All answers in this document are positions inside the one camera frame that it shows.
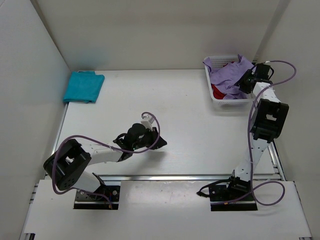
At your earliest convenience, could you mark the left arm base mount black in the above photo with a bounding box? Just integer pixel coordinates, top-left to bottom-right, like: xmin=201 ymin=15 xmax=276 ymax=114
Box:
xmin=73 ymin=181 xmax=121 ymax=211

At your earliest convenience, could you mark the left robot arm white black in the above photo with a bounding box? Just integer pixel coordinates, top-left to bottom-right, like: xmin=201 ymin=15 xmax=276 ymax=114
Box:
xmin=43 ymin=123 xmax=167 ymax=200

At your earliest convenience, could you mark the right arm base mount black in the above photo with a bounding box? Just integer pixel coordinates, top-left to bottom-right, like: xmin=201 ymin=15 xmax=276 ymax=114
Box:
xmin=196 ymin=176 xmax=258 ymax=212

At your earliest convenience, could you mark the white plastic basket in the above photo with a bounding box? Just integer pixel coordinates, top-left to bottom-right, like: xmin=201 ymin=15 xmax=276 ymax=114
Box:
xmin=203 ymin=55 xmax=254 ymax=107

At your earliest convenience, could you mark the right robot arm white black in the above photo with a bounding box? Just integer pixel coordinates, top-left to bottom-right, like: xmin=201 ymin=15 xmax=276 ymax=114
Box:
xmin=224 ymin=62 xmax=289 ymax=200

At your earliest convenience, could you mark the teal t shirt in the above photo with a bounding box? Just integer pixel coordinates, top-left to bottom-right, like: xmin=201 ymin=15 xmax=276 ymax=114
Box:
xmin=63 ymin=71 xmax=105 ymax=104

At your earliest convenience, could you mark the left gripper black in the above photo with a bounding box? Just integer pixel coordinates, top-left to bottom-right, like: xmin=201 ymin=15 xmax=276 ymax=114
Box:
xmin=132 ymin=126 xmax=167 ymax=150

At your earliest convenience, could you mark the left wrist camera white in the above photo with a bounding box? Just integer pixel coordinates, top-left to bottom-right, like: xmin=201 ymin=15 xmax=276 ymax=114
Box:
xmin=140 ymin=113 xmax=154 ymax=131

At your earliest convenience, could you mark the lavender t shirt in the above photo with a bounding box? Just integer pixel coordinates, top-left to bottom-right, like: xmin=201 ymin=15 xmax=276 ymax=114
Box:
xmin=203 ymin=54 xmax=254 ymax=100

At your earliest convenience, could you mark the red t shirt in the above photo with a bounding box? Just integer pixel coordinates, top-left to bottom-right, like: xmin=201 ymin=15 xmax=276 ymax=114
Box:
xmin=209 ymin=62 xmax=238 ymax=100

